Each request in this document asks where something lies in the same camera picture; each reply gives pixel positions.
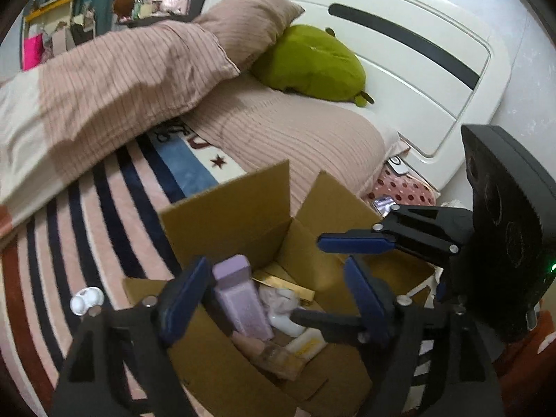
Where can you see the contact lens case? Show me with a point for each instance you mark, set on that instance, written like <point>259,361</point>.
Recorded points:
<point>87,299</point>

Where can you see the orange red cloth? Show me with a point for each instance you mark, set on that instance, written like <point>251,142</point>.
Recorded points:
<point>530,356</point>

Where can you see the yellow shelf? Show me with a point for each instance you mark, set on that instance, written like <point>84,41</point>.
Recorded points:
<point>47,8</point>

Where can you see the purple rectangular box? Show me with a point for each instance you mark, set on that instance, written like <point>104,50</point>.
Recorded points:
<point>243,304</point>

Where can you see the white yellow-label tube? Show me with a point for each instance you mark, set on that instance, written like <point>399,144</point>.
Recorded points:
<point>304,343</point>

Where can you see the white earbuds case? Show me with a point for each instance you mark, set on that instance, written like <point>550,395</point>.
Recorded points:
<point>284,312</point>

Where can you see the pink striped pillow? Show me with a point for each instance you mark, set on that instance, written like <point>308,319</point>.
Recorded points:
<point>304,139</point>
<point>247,21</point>

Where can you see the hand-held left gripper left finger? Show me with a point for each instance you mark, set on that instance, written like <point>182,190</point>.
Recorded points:
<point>182,299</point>

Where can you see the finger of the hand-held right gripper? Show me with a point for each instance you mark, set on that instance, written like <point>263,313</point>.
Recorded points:
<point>352,243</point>
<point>330,323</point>

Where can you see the brown cardboard box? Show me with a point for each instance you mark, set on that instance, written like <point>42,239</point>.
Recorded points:
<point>243,221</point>

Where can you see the green plush pillow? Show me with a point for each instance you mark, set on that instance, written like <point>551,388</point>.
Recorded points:
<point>312,61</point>

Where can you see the pink tissue box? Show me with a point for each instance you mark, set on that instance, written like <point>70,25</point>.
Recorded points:
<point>31,52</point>

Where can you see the pink grey patchwork duvet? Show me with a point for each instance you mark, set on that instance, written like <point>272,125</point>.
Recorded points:
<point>108,95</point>

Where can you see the pink spray bottle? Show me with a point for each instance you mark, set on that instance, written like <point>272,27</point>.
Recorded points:
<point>265,354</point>

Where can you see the white bed headboard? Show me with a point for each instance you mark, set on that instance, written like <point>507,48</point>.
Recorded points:
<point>391,21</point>

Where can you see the red polka dot cloth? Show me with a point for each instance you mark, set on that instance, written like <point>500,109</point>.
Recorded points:
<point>404,189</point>

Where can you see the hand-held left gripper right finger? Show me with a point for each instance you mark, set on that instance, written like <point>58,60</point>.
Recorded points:
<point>365,304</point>

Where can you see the small white object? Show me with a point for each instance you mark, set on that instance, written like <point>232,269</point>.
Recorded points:
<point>397,164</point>

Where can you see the gold rectangular box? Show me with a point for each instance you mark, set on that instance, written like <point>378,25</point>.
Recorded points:
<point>286,284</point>

